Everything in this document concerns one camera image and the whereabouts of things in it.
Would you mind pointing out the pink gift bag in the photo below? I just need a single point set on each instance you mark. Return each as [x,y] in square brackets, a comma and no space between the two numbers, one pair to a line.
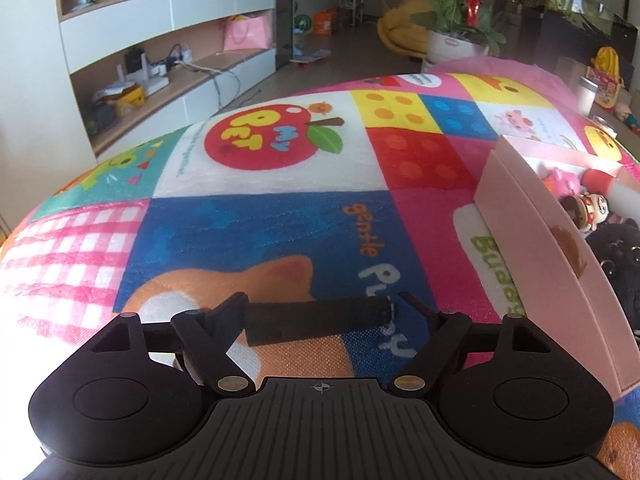
[247,32]

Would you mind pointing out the black router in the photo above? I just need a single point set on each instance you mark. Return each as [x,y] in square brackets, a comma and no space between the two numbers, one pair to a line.
[134,62]

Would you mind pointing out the small skateboard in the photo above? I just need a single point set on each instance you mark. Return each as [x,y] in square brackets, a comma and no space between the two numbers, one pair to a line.
[310,57]

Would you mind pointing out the pink cardboard box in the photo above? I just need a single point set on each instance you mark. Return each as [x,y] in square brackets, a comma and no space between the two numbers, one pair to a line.
[550,270]

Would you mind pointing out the large yellow plush toy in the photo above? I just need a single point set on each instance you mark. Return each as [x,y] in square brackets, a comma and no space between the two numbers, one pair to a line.
[400,25]

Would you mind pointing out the colourful printed blanket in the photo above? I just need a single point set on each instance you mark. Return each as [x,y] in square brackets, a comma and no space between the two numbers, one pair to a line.
[250,185]

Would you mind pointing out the brown haired doll figure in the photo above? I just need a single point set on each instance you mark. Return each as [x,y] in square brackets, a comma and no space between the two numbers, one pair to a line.
[585,210]

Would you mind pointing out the glass fish tank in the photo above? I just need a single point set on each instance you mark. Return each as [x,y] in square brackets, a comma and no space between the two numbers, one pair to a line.
[575,5]

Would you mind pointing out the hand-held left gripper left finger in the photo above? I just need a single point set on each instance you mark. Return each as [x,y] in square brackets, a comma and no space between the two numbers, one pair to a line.
[230,311]

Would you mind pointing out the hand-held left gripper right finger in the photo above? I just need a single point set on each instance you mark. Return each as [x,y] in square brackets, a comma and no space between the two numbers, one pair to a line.
[419,307]

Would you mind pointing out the small yellow plush toy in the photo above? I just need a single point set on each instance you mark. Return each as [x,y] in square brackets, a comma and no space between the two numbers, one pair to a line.
[606,60]

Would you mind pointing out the white and wood media cabinet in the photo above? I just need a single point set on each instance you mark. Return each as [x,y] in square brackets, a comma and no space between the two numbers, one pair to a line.
[150,25]

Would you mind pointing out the white stool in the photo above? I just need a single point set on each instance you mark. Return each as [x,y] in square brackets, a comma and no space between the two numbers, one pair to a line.
[350,7]

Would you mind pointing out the watermelon print ball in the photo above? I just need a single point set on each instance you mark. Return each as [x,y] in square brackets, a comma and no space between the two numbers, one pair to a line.
[303,22]

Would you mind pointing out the pink pig toy figure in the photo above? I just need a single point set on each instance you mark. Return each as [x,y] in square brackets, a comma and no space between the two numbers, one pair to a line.
[562,182]

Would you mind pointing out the small doll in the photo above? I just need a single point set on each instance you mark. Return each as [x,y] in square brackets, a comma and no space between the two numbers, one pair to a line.
[629,116]

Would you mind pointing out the white flower pot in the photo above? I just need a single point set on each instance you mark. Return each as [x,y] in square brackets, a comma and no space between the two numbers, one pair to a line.
[455,46]

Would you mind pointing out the black plush toy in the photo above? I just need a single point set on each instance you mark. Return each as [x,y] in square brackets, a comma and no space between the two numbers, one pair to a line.
[617,260]

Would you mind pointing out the cartoon print bag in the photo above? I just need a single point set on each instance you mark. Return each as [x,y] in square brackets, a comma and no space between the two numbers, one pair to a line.
[607,90]

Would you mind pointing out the yellow box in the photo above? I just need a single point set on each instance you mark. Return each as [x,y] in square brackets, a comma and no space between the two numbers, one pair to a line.
[130,99]

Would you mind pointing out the orange paper bag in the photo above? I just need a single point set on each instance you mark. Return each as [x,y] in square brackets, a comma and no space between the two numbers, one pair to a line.
[324,22]

